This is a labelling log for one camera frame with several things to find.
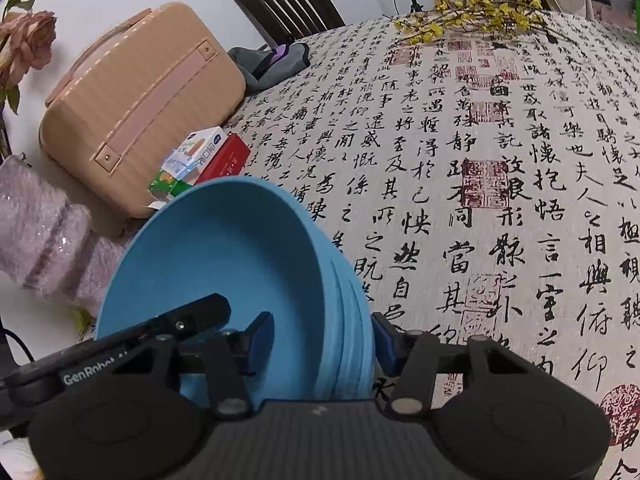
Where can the small green box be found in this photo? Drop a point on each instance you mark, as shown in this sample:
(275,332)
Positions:
(167,185)

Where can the red box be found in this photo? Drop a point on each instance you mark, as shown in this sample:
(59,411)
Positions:
(227,160)

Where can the peach hard-shell case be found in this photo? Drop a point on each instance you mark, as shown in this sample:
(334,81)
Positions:
(140,95)

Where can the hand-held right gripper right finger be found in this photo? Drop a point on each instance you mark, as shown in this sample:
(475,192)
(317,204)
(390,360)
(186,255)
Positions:
(387,347)

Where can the white blue medicine box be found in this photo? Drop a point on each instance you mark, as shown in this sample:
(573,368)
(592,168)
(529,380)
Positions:
(200,150)

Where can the grey cloth pouch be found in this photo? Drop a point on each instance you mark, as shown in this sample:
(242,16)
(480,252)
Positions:
(270,65)

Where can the yellow flower branch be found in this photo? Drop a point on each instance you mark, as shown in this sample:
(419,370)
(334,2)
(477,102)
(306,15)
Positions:
(475,10)

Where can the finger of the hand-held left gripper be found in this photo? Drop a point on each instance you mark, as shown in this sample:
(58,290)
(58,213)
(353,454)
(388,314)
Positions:
(195,315)

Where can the pink textured vase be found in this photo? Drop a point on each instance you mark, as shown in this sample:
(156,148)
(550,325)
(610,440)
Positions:
(45,240)

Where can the green paper bag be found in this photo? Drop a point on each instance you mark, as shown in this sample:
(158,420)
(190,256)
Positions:
(631,17)

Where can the dried pink flowers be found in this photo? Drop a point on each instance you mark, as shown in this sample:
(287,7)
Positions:
(27,40)

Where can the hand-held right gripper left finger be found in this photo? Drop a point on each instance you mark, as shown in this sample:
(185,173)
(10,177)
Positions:
(260,342)

